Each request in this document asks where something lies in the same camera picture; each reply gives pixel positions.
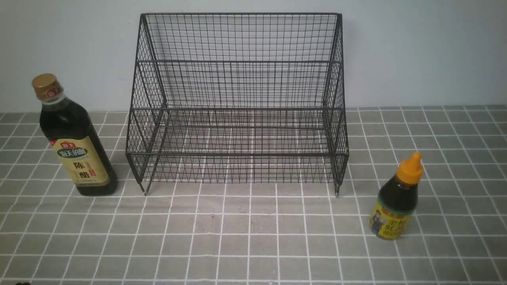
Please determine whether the dark vinegar bottle gold cap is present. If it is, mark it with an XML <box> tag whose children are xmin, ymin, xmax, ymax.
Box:
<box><xmin>31</xmin><ymin>73</ymin><xmax>118</xmax><ymax>196</ymax></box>

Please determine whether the oyster sauce bottle orange cap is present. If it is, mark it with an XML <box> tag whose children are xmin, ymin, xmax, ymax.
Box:
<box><xmin>369</xmin><ymin>152</ymin><xmax>423</xmax><ymax>240</ymax></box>

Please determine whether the black wire mesh shelf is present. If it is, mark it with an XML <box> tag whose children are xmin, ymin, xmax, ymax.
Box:
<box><xmin>126</xmin><ymin>12</ymin><xmax>349</xmax><ymax>194</ymax></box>

